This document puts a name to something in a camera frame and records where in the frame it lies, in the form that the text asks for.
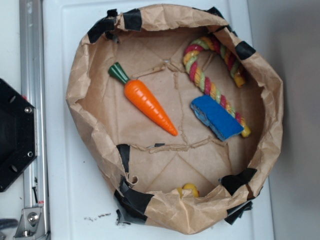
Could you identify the yellow rubber duck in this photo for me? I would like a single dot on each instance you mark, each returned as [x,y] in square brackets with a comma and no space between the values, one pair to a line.
[189,186]

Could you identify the orange toy carrot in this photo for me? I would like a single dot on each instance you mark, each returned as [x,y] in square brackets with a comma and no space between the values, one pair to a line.
[143,99]

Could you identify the brown paper bag bowl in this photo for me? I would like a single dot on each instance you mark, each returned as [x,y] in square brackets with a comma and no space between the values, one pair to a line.
[141,162]

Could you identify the blue sponge block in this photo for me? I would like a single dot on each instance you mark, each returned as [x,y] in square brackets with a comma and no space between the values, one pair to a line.
[214,116]

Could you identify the multicolour rope toy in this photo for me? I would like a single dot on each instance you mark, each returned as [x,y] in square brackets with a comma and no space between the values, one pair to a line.
[198,77]

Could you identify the aluminium extrusion rail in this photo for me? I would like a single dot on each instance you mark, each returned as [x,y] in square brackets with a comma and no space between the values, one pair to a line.
[35,177]

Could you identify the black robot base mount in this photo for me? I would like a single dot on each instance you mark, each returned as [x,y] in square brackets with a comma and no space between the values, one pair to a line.
[17,135]

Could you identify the metal corner bracket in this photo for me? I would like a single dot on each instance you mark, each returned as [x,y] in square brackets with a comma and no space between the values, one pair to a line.
[31,225]

